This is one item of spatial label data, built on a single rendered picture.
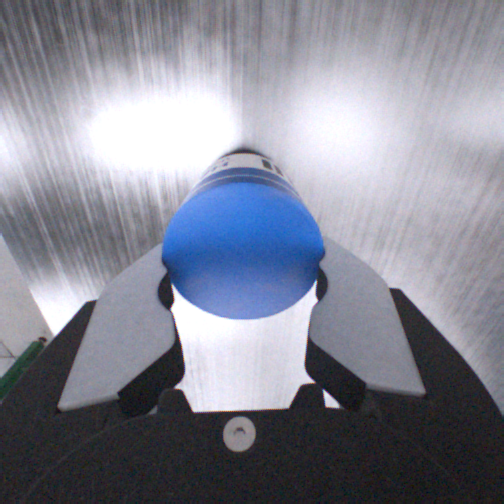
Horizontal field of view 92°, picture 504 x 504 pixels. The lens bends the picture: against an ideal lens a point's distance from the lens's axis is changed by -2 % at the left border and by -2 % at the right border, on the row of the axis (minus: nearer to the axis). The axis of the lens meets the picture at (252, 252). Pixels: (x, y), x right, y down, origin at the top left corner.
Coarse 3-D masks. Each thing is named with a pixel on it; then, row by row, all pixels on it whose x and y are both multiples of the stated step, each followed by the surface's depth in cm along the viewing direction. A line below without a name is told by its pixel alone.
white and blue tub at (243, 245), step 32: (224, 160) 14; (256, 160) 13; (192, 192) 10; (224, 192) 9; (256, 192) 9; (288, 192) 10; (192, 224) 10; (224, 224) 10; (256, 224) 10; (288, 224) 10; (192, 256) 11; (224, 256) 11; (256, 256) 11; (288, 256) 11; (320, 256) 11; (192, 288) 11; (224, 288) 12; (256, 288) 12; (288, 288) 12
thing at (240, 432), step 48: (144, 432) 5; (192, 432) 5; (240, 432) 5; (288, 432) 4; (336, 432) 4; (384, 432) 4; (48, 480) 4; (96, 480) 4; (144, 480) 4; (192, 480) 4; (240, 480) 4; (288, 480) 4; (336, 480) 4; (384, 480) 4; (432, 480) 4
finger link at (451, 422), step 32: (416, 320) 7; (416, 352) 6; (448, 352) 6; (448, 384) 6; (480, 384) 5; (384, 416) 5; (416, 416) 5; (448, 416) 5; (480, 416) 5; (448, 448) 4; (480, 448) 4; (480, 480) 4
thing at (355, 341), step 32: (352, 256) 10; (320, 288) 10; (352, 288) 9; (384, 288) 8; (320, 320) 7; (352, 320) 7; (384, 320) 7; (320, 352) 7; (352, 352) 6; (384, 352) 6; (320, 384) 7; (352, 384) 6; (384, 384) 6; (416, 384) 6
